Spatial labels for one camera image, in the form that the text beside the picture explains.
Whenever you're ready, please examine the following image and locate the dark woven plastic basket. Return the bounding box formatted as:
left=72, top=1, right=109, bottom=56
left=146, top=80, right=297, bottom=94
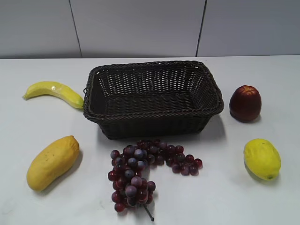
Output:
left=83, top=60, right=224, bottom=140

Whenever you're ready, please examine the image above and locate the yellow lemon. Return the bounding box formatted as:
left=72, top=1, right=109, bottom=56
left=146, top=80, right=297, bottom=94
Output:
left=243, top=138, right=281, bottom=180

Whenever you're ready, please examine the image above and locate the purple grape bunch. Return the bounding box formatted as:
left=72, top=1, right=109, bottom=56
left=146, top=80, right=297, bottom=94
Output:
left=107, top=139, right=203, bottom=225

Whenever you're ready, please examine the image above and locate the red apple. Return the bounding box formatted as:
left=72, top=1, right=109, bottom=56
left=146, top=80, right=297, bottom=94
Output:
left=229, top=85, right=262, bottom=122

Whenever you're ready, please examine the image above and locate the yellow banana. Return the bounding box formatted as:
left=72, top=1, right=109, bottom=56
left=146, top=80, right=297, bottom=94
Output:
left=23, top=81, right=84, bottom=109

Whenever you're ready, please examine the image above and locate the yellow mango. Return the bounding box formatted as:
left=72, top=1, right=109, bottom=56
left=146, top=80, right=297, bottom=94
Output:
left=26, top=135, right=79, bottom=192

